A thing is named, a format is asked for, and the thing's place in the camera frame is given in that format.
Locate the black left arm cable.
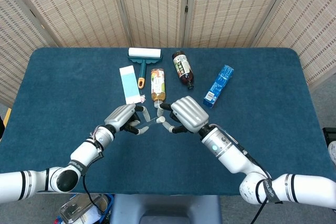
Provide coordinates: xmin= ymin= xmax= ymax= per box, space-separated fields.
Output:
xmin=82 ymin=153 xmax=111 ymax=222

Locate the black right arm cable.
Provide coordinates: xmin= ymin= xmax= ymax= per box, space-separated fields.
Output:
xmin=216 ymin=126 xmax=275 ymax=224

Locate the woven bamboo folding screen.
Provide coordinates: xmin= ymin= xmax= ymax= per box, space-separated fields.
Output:
xmin=0 ymin=0 xmax=336 ymax=106

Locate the clear glass test tube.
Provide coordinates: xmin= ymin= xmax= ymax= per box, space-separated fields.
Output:
xmin=136 ymin=117 xmax=160 ymax=128

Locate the white round gauge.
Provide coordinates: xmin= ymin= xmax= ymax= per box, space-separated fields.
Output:
xmin=328 ymin=141 xmax=336 ymax=164

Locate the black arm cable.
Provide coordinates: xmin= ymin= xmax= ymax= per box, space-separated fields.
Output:
xmin=216 ymin=126 xmax=275 ymax=224
xmin=82 ymin=153 xmax=111 ymax=222

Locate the black device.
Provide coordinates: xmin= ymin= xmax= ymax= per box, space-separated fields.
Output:
xmin=322 ymin=127 xmax=336 ymax=143

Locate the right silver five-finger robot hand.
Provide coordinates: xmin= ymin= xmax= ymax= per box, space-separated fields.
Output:
xmin=156 ymin=95 xmax=210 ymax=134

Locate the blue toothpaste box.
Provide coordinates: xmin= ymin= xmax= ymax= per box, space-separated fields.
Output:
xmin=202 ymin=64 xmax=235 ymax=110

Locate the white and blue paper card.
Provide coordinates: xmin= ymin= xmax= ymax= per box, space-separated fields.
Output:
xmin=119 ymin=66 xmax=146 ymax=106

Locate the dark brown labelled bottle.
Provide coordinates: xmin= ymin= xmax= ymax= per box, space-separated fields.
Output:
xmin=172 ymin=50 xmax=195 ymax=90

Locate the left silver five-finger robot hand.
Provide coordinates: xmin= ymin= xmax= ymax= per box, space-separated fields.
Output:
xmin=104 ymin=104 xmax=152 ymax=135

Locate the yellow tea plastic bottle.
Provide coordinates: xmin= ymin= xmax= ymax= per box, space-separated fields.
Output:
xmin=150 ymin=68 xmax=166 ymax=109

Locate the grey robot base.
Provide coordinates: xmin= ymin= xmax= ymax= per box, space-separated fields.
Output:
xmin=109 ymin=194 xmax=223 ymax=224

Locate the teal lint roller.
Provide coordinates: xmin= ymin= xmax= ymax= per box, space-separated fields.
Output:
xmin=127 ymin=47 xmax=163 ymax=90

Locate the yellow wooden board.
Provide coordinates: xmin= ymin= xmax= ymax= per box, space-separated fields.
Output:
xmin=0 ymin=108 xmax=12 ymax=141

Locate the clear plastic container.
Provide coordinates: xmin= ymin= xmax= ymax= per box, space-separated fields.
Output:
xmin=58 ymin=194 xmax=106 ymax=224
xmin=54 ymin=194 xmax=115 ymax=224

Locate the blue table cloth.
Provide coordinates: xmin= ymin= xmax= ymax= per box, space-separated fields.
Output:
xmin=1 ymin=47 xmax=332 ymax=198

